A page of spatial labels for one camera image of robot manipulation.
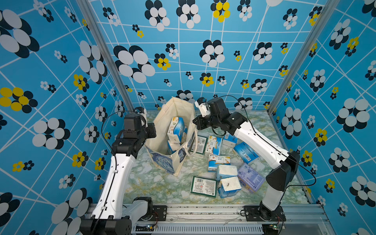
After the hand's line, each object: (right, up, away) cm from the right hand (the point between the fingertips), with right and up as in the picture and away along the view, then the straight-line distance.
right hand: (195, 119), depth 76 cm
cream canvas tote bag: (-21, -10, +4) cm, 24 cm away
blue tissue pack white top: (+16, -33, -6) cm, 37 cm away
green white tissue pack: (+5, -16, +18) cm, 24 cm away
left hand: (-22, -2, -2) cm, 22 cm away
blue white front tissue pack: (-13, -16, +8) cm, 22 cm away
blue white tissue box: (-10, -4, +5) cm, 12 cm away
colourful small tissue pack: (+11, -24, +9) cm, 28 cm away
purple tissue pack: (+30, -32, +3) cm, 44 cm away
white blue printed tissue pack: (+12, -16, +15) cm, 25 cm away
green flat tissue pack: (+4, -35, +1) cm, 36 cm away
